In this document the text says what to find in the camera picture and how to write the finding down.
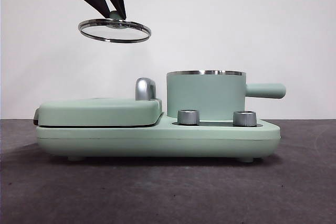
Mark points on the glass pot lid green knob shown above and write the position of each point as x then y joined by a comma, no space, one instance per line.
115,24

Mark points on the silver control knob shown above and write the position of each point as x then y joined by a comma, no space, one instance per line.
244,119
188,117

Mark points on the mint green breakfast maker base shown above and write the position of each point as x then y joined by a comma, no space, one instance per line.
157,142

